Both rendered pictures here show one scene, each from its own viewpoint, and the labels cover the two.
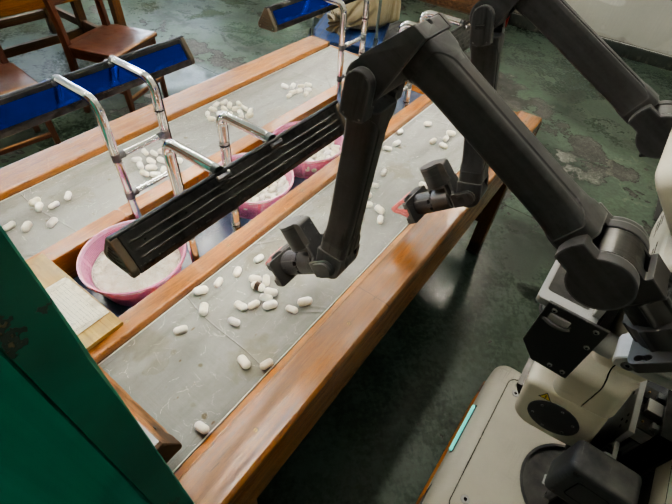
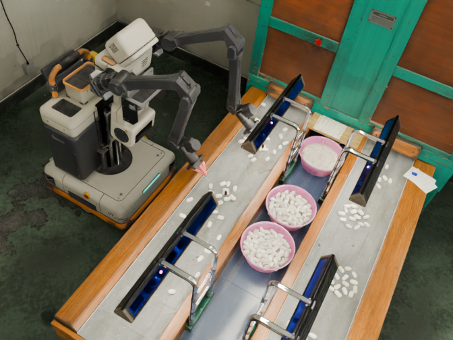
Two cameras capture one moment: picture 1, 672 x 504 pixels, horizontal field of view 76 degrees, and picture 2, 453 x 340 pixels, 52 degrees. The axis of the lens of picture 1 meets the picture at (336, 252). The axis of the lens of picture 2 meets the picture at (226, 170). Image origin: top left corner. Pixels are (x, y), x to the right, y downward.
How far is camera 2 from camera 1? 269 cm
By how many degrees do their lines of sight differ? 83
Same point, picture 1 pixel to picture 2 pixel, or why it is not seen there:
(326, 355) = (228, 120)
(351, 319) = (220, 132)
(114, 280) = (323, 148)
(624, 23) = not seen: outside the picture
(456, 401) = not seen: hidden behind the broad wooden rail
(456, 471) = (159, 163)
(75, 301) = (327, 130)
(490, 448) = (141, 171)
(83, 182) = (380, 197)
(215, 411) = (261, 109)
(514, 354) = (91, 262)
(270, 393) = not seen: hidden behind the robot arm
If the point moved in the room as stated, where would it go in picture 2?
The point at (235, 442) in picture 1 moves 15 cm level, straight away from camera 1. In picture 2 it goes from (251, 98) to (265, 113)
